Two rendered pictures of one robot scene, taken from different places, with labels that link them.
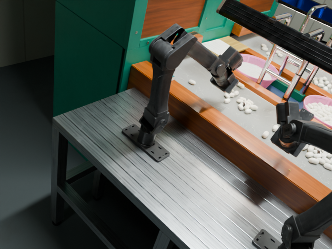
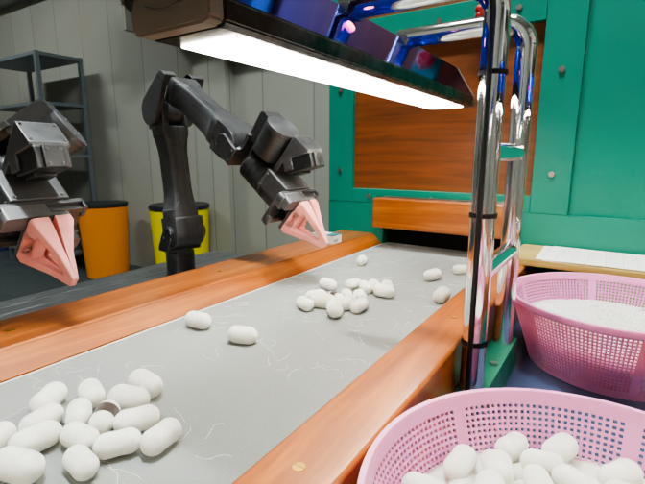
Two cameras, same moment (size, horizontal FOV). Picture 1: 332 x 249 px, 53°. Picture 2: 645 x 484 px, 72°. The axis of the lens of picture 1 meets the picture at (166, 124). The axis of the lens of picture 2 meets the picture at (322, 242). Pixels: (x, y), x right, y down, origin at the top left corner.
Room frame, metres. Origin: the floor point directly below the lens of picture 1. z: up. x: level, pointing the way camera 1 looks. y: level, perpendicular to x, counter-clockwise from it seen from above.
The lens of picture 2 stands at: (1.25, -0.93, 0.96)
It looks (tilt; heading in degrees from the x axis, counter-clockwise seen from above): 11 degrees down; 90
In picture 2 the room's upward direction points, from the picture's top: straight up
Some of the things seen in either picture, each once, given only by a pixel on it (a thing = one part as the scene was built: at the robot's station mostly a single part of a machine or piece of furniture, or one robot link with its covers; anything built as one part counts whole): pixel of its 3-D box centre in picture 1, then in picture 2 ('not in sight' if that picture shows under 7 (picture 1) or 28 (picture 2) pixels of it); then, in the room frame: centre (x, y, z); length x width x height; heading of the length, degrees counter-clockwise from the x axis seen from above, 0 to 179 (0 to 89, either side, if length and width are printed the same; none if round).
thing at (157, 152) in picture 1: (147, 135); (180, 265); (0.93, 0.05, 0.71); 0.20 x 0.07 x 0.08; 58
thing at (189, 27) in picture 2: (284, 35); (375, 57); (1.32, -0.35, 1.08); 0.62 x 0.08 x 0.07; 56
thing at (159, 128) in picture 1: (152, 120); (182, 237); (0.94, 0.05, 0.77); 0.09 x 0.06 x 0.06; 48
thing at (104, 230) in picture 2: not in sight; (106, 238); (-0.49, 2.59, 0.30); 0.38 x 0.37 x 0.59; 58
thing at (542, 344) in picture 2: (251, 73); (611, 330); (1.65, -0.36, 0.72); 0.27 x 0.27 x 0.10
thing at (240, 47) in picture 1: (222, 47); (616, 264); (1.77, -0.18, 0.77); 0.33 x 0.15 x 0.01; 146
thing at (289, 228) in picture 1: (298, 236); not in sight; (0.62, -0.45, 0.77); 0.09 x 0.06 x 0.06; 108
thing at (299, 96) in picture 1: (311, 53); not in sight; (1.72, -0.62, 0.90); 0.20 x 0.19 x 0.45; 56
